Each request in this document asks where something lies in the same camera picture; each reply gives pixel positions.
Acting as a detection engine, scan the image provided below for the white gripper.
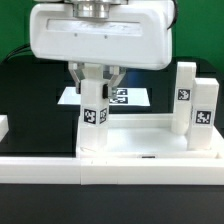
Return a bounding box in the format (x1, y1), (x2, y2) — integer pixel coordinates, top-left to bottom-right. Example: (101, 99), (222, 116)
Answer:
(30, 0), (175, 99)

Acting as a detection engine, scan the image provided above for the white desk top tray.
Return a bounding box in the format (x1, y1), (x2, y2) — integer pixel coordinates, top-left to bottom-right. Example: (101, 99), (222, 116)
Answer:
(76, 114), (224, 159)

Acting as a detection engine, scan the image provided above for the marker sheet with tags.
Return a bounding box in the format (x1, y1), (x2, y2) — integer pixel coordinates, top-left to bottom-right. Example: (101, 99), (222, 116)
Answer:
(58, 87), (150, 107)

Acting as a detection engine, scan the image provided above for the white L-shaped obstacle fence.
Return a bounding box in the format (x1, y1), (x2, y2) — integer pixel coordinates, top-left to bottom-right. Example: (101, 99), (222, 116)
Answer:
(0, 155), (224, 185)

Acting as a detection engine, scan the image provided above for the white block left edge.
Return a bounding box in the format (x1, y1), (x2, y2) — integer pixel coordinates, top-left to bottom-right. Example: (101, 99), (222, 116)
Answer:
(0, 115), (9, 142)

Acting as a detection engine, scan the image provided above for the black cable pair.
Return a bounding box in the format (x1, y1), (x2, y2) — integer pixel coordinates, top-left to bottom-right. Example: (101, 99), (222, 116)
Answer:
(2, 43), (33, 63)

